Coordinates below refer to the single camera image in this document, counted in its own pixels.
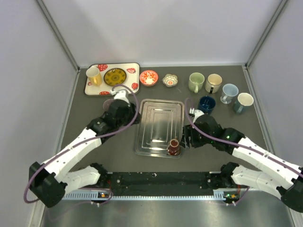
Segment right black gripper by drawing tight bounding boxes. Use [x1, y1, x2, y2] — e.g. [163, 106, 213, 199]
[179, 123, 214, 149]

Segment dark red brown mug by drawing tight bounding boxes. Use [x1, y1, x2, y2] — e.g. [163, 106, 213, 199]
[167, 139, 181, 156]

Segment lilac mug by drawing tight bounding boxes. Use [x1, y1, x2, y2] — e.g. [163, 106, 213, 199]
[102, 99, 114, 111]

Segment dark blue mug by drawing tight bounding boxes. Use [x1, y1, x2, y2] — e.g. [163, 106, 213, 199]
[198, 96, 216, 114]

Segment light green mug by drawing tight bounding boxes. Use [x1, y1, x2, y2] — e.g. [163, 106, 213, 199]
[188, 72, 205, 94]

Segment cream speckled mug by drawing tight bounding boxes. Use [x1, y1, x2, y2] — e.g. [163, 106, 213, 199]
[205, 74, 223, 94]

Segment pale blue footed mug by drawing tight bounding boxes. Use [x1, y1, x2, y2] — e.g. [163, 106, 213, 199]
[220, 84, 239, 104]

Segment grey blue mug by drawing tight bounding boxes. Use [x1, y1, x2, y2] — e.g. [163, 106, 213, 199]
[233, 93, 254, 114]

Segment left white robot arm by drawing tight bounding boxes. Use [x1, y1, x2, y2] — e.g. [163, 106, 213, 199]
[26, 98, 140, 208]

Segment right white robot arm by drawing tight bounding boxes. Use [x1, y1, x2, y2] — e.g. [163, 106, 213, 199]
[182, 109, 303, 212]

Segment yellow mug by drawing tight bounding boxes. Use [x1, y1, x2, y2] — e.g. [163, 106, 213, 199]
[86, 66, 102, 86]

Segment metal tray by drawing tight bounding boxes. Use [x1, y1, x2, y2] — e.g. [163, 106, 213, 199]
[134, 99, 184, 158]

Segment yellow patterned plate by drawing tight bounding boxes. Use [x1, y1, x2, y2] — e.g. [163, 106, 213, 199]
[104, 68, 127, 87]

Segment red patterned bowl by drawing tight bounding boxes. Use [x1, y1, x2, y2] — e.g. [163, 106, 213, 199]
[139, 70, 159, 87]

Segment strawberry pattern tray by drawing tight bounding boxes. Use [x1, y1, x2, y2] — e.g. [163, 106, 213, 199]
[84, 62, 140, 96]

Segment small flower shaped bowl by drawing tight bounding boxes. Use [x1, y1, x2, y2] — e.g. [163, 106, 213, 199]
[162, 74, 178, 87]

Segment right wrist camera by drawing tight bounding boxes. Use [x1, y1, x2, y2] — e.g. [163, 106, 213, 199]
[189, 108, 205, 123]

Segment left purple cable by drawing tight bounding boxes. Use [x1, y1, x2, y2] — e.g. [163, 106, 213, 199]
[24, 84, 139, 204]

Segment purple cable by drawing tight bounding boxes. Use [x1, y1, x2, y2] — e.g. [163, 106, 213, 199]
[24, 84, 139, 204]
[184, 98, 303, 178]

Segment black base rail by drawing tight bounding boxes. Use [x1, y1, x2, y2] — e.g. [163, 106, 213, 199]
[80, 171, 240, 196]

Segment grey cable duct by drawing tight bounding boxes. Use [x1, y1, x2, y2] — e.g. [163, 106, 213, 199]
[63, 188, 240, 201]

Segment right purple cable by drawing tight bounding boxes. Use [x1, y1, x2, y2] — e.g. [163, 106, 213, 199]
[184, 98, 303, 178]

